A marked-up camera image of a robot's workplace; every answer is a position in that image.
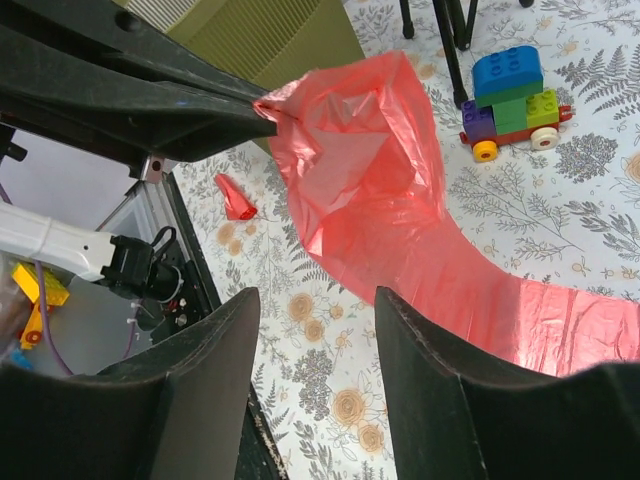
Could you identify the olive green mesh trash bin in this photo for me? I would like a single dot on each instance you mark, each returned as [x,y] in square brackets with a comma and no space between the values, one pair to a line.
[268,43]

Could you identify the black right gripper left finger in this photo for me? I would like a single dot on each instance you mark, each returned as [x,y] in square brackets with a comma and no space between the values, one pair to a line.
[111,425]

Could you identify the black perforated music stand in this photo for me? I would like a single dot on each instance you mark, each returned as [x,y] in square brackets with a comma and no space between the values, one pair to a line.
[456,31]

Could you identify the bag of toy bricks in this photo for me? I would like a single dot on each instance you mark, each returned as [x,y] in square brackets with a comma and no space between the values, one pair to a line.
[22,326]

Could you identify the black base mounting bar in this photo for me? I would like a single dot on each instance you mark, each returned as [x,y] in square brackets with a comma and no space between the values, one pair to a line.
[200,280]

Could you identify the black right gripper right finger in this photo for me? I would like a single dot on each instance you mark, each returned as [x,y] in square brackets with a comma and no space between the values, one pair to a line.
[458,412]

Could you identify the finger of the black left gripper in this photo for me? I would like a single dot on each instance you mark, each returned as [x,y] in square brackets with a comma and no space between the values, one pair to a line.
[129,137]
[106,34]

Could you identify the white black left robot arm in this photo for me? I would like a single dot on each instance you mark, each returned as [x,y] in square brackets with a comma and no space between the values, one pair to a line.
[94,76]

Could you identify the colourful toy brick car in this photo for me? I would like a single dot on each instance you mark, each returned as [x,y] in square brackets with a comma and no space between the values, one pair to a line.
[511,105]

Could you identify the red trash bag roll remainder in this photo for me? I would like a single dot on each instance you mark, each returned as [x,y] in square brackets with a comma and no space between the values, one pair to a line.
[237,205]

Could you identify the red plastic trash bag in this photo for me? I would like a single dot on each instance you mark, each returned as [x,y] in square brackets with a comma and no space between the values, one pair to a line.
[357,149]

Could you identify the aluminium frame rail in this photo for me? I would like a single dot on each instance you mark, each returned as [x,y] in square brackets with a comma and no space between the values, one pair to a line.
[152,172]

